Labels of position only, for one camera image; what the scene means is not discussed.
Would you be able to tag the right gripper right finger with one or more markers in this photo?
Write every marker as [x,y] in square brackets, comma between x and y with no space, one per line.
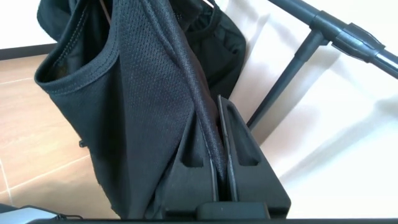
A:
[255,180]

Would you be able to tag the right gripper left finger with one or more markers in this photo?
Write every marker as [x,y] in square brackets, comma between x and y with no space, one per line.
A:
[189,183]

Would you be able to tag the black clothes rack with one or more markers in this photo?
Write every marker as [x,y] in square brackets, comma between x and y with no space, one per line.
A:
[342,34]

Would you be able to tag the black shorts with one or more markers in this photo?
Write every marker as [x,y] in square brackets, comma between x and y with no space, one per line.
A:
[217,46]

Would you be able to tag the black garment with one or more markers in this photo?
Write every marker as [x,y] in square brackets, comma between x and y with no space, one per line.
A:
[140,109]

